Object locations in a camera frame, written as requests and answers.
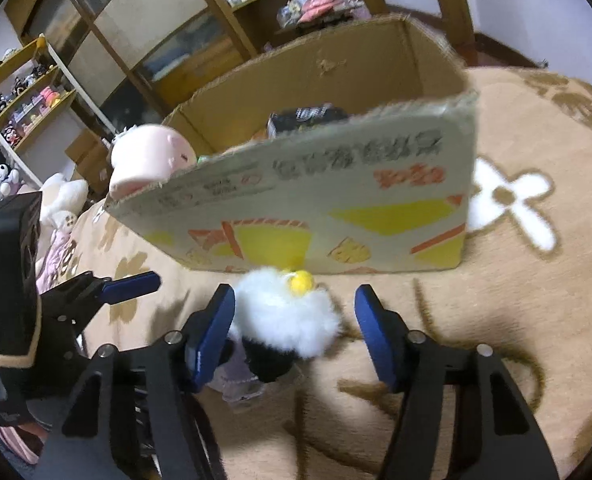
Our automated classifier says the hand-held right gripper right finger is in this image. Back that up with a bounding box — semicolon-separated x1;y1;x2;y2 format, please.
354;284;561;480

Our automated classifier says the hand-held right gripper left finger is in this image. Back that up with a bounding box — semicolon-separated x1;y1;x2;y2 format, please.
36;284;237;480

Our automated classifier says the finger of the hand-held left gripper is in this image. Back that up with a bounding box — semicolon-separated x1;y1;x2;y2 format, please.
43;270;163;328

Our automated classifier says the lilac plush piece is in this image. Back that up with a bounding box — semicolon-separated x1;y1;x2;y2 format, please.
208;355;267;403

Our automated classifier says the white fluffy plush toy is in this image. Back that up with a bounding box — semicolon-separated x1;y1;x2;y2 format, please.
226;267;343;385

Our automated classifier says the pale pink plush toy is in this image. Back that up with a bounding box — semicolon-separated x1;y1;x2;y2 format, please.
107;124;197;201

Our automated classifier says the printed cardboard box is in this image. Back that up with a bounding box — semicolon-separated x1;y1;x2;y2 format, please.
103;12;479;276

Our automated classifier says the black printed pouch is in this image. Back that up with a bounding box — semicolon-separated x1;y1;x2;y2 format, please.
267;102;351;140

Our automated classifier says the large white plush toy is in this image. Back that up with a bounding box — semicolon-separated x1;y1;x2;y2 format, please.
36;172;89;241

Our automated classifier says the brown cardboard box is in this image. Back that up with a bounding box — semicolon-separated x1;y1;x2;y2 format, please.
65;127;114;196

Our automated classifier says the beige floral blanket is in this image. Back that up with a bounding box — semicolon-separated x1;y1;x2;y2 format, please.
68;65;592;480

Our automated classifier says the row of pink figure boxes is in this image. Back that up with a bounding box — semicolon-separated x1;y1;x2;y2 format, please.
1;87;72;136

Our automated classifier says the row of dark figurines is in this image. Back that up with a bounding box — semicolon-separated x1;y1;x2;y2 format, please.
0;62;57;111

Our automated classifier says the yellow shelf rack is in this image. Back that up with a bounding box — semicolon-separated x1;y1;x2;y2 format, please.
0;32;79;191

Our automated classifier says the wooden wardrobe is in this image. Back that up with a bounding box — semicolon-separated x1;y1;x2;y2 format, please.
3;0;261;131

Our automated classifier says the wooden corner shelf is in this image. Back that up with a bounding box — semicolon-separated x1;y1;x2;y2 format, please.
176;0;337;56

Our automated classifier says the pink cloth pile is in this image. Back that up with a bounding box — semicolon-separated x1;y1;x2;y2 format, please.
296;0;357;23

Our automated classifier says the wooden door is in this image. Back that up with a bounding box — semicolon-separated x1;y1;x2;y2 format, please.
366;0;476;53

